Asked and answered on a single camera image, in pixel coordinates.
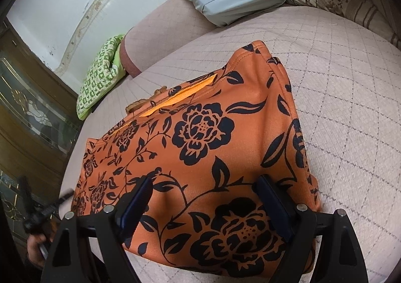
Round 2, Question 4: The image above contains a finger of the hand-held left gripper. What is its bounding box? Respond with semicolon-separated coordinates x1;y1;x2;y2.
17;176;36;218
46;188;75;213

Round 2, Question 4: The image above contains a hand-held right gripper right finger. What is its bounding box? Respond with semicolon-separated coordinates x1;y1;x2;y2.
253;175;368;283

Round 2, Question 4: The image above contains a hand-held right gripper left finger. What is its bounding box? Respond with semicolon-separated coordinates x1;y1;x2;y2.
41;176;154;283

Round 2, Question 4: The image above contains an orange black floral sweater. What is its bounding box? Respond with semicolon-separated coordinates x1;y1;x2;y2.
70;40;323;280

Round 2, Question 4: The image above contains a person's left hand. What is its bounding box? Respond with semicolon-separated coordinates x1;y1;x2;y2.
27;233;52;268

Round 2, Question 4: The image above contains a wooden door with glass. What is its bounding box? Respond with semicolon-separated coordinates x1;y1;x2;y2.
0;18;82;240

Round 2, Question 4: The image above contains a green checkered folded blanket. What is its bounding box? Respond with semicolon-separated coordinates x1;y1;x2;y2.
77;35;127;121

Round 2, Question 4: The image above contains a pink quilted bed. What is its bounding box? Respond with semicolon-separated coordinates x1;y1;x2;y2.
61;6;401;283

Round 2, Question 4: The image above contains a pink brown bolster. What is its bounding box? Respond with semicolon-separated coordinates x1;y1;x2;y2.
121;0;220;78

